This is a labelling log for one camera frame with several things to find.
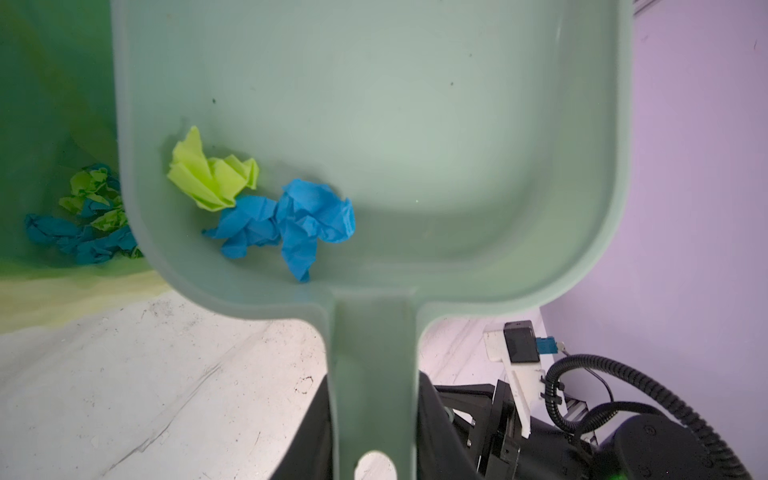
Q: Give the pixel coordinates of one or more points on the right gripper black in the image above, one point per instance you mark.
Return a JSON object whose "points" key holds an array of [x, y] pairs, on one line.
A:
{"points": [[486, 422]]}

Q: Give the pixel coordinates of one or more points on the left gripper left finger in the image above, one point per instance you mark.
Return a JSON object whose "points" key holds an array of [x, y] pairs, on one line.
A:
{"points": [[309, 456]]}

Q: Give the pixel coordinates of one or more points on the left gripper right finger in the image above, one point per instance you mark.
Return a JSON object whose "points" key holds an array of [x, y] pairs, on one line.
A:
{"points": [[440, 455]]}

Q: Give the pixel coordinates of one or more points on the green plastic dustpan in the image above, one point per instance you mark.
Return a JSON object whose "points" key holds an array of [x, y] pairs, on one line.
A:
{"points": [[484, 146]]}

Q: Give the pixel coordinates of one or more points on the blue scrap far left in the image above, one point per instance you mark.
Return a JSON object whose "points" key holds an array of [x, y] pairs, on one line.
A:
{"points": [[305, 215]]}

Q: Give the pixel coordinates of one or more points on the green blue scrap left bottom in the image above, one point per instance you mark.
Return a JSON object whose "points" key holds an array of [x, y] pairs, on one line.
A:
{"points": [[96, 230]]}

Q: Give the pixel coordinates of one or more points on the green trash bin with bag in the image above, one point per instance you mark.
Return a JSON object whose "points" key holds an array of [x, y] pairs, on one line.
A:
{"points": [[57, 117]]}

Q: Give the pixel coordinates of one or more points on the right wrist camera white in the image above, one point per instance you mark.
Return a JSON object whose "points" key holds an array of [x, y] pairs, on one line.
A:
{"points": [[524, 378]]}

